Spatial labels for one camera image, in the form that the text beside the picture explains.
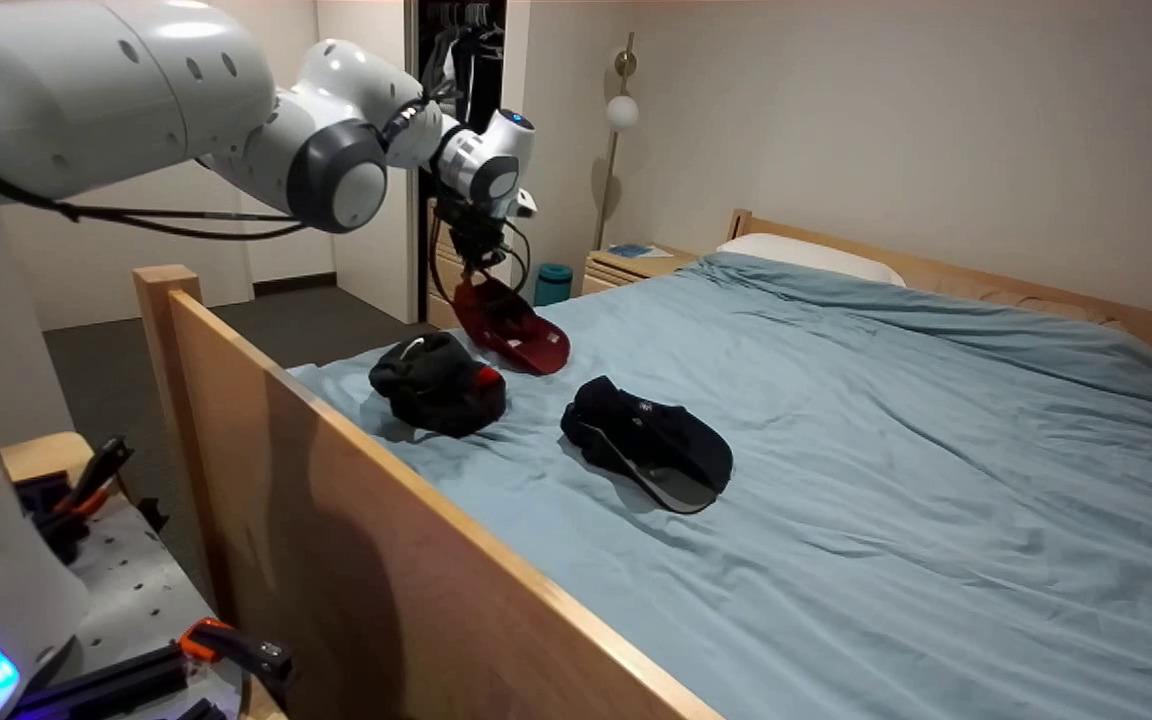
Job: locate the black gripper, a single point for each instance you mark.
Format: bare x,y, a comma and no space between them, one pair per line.
477,225

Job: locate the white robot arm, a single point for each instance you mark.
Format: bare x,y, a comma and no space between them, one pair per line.
69,92

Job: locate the wooden dresser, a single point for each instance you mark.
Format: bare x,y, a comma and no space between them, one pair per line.
442,284

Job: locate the teal bin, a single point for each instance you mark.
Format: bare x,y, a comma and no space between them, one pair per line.
554,283

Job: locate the wooden nightstand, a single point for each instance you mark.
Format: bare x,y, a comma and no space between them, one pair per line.
623,271

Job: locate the blue book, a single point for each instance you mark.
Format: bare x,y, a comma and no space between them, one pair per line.
629,249

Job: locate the hanging clothes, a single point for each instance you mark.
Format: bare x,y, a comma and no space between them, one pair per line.
477,52

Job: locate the black shoe near edge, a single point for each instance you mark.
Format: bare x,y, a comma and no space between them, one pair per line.
651,441

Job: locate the wooden bed footboard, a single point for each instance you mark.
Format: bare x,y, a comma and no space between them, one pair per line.
338,532

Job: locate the white pillow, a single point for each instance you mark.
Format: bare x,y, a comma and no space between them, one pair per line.
801,255

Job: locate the white door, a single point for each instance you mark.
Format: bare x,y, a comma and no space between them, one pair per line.
96,283

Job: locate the black orange clamp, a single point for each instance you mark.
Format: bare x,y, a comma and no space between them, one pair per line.
238,650
84,496

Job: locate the light blue bed sheet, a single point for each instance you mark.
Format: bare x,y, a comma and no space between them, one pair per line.
899,504

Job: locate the wooden block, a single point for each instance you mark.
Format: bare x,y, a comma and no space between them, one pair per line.
45,455

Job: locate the black bar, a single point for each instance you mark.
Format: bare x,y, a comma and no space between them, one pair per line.
100,682

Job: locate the wooden bed headboard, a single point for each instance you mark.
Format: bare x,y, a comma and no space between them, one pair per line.
1056,302

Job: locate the wall lamp with round bulb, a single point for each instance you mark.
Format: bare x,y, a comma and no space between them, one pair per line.
623,111

